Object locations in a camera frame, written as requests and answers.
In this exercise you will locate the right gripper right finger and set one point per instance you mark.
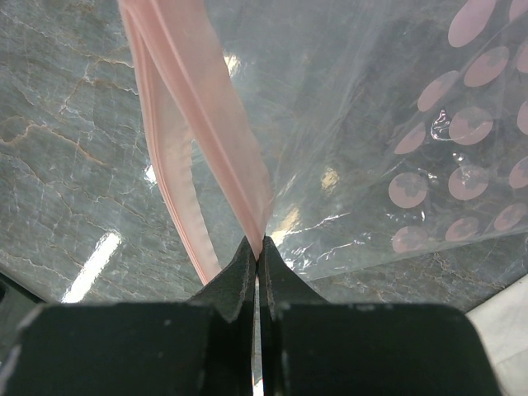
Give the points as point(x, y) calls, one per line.
point(313, 347)

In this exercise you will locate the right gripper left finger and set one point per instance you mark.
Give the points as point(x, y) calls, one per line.
point(200, 346)

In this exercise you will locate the clear zip top bag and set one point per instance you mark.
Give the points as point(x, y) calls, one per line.
point(351, 133)

